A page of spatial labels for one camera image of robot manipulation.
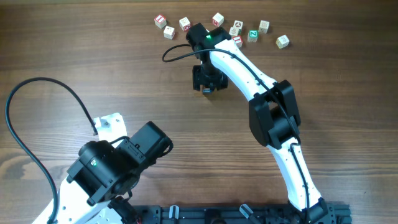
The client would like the green Z top block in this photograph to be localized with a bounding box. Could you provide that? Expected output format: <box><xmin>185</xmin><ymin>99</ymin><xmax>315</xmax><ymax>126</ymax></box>
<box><xmin>248</xmin><ymin>30</ymin><xmax>259</xmax><ymax>42</ymax></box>

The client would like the yellow side wooden block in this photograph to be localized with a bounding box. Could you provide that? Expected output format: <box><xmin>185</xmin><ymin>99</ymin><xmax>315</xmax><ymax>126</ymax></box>
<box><xmin>229</xmin><ymin>27</ymin><xmax>241</xmax><ymax>37</ymax></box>

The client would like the blue side wooden block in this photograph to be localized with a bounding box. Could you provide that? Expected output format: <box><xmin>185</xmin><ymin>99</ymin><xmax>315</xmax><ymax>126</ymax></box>
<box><xmin>202</xmin><ymin>88</ymin><xmax>213</xmax><ymax>95</ymax></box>

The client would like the red I top block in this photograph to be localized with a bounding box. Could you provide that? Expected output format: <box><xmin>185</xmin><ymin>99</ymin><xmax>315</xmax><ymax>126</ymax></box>
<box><xmin>154</xmin><ymin>14</ymin><xmax>167</xmax><ymax>29</ymax></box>

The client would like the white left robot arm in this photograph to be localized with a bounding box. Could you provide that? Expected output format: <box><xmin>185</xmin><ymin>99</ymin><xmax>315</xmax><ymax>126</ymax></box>
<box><xmin>35</xmin><ymin>121</ymin><xmax>174</xmax><ymax>223</ymax></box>

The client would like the yellow edge far block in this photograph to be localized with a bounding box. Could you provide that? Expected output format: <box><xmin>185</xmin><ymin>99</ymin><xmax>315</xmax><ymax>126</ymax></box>
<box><xmin>258</xmin><ymin>20</ymin><xmax>270</xmax><ymax>34</ymax></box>

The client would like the panda top wooden block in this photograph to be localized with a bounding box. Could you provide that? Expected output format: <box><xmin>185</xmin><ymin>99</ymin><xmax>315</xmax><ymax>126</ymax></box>
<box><xmin>233</xmin><ymin>20</ymin><xmax>243</xmax><ymax>32</ymax></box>

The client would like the yellow C wooden block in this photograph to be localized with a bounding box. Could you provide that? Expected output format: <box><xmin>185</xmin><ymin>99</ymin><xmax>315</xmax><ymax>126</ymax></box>
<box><xmin>276</xmin><ymin>35</ymin><xmax>290</xmax><ymax>49</ymax></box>

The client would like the black left camera cable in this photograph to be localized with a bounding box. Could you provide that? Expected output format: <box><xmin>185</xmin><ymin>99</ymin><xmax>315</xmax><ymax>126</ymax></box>
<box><xmin>4</xmin><ymin>77</ymin><xmax>100</xmax><ymax>224</ymax></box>

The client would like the red I block middle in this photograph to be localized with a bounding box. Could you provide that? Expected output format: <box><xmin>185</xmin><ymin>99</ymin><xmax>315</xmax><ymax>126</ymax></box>
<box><xmin>232</xmin><ymin>35</ymin><xmax>243</xmax><ymax>48</ymax></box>

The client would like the number 2 wooden block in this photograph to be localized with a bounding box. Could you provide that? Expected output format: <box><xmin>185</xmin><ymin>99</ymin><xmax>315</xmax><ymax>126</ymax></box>
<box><xmin>164</xmin><ymin>26</ymin><xmax>175</xmax><ymax>40</ymax></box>

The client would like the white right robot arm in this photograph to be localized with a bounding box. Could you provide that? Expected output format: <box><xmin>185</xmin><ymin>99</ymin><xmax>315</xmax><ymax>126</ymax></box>
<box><xmin>186</xmin><ymin>23</ymin><xmax>328</xmax><ymax>223</ymax></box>

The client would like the red M side block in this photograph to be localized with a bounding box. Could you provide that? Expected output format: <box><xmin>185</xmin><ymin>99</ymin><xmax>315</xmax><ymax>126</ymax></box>
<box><xmin>212</xmin><ymin>12</ymin><xmax>224</xmax><ymax>27</ymax></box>

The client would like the red O side block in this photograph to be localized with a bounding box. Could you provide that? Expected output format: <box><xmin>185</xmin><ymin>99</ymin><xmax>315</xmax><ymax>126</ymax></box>
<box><xmin>179</xmin><ymin>17</ymin><xmax>192</xmax><ymax>32</ymax></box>

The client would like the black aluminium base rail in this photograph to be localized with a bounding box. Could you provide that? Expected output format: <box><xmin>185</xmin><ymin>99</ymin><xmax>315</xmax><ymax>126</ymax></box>
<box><xmin>105</xmin><ymin>203</ymin><xmax>352</xmax><ymax>224</ymax></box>

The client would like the red i block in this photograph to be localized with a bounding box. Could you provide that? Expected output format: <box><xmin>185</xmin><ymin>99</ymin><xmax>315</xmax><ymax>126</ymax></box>
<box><xmin>154</xmin><ymin>14</ymin><xmax>167</xmax><ymax>29</ymax></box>
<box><xmin>232</xmin><ymin>35</ymin><xmax>243</xmax><ymax>48</ymax></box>

